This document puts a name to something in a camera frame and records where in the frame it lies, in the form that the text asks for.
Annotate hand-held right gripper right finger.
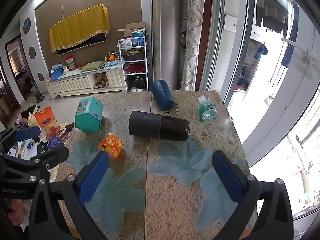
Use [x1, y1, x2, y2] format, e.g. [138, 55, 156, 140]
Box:
[211, 150, 294, 240]

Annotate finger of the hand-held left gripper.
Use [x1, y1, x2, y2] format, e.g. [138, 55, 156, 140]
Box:
[0, 126, 41, 146]
[29, 146, 70, 172]

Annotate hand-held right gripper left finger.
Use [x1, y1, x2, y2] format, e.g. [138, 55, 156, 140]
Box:
[28, 151, 110, 240]

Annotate black thermos cup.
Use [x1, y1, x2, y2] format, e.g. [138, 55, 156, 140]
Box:
[128, 110, 191, 141]

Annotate blue plastic cup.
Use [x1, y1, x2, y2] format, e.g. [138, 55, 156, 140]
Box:
[149, 79, 175, 111]

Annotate person's left hand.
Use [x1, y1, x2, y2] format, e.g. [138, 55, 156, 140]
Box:
[6, 200, 31, 227]

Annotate blue booklet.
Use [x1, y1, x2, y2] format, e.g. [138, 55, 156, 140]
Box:
[46, 135, 66, 151]

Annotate orange paper bag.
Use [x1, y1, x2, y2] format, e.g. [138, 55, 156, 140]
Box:
[34, 106, 56, 131]

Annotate red and white package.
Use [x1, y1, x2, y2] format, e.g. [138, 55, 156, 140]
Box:
[49, 122, 75, 141]

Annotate orange plastic packet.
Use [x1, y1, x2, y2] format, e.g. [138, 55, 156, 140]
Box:
[98, 134, 124, 159]

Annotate teal hexagonal box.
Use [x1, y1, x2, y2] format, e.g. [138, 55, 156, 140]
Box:
[74, 97, 103, 133]

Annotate white tv cabinet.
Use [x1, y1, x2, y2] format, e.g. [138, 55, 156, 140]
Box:
[46, 64, 128, 99]

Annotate sliding glass door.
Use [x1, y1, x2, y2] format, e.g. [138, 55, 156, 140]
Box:
[200, 0, 320, 227]

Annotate small teal-capped clear bottle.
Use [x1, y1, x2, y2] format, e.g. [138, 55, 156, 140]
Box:
[197, 95, 217, 121]

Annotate snack jar with red lid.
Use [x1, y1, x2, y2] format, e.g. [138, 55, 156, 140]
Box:
[65, 56, 76, 71]

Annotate green folded cloth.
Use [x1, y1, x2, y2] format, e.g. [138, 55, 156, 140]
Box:
[80, 61, 107, 73]

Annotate black television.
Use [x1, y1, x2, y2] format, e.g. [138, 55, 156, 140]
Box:
[56, 34, 107, 56]

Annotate bowl of oranges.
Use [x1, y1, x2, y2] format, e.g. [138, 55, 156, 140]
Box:
[105, 52, 119, 66]

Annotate red cloth on shelf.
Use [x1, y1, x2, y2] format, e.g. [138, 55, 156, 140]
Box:
[125, 64, 147, 74]

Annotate yellow cloth cover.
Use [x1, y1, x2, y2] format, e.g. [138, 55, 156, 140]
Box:
[49, 4, 110, 54]

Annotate black bag on shelf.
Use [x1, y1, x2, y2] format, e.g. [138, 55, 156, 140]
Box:
[124, 51, 144, 61]

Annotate blue hanging cloth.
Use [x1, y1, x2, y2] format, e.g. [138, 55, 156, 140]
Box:
[254, 44, 269, 60]

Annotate white plastic bag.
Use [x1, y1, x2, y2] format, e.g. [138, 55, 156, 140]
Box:
[119, 39, 133, 50]

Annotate patterned beige curtain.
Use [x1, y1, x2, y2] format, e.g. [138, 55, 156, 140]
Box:
[180, 0, 206, 91]

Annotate blue and white package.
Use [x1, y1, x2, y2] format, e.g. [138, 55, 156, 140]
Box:
[132, 30, 146, 47]

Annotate dark blue hanging towel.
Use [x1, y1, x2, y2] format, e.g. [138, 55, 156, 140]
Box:
[281, 0, 299, 68]

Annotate cardboard box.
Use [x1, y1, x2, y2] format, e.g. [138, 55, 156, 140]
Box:
[117, 22, 147, 39]

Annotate silver tower air conditioner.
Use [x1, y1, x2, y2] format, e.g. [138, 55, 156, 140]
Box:
[151, 0, 183, 91]

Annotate dark hanging clothes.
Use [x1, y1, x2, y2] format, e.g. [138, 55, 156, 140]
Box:
[255, 5, 288, 34]

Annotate white wire shelf rack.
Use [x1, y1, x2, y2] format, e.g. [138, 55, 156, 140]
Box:
[117, 37, 149, 93]

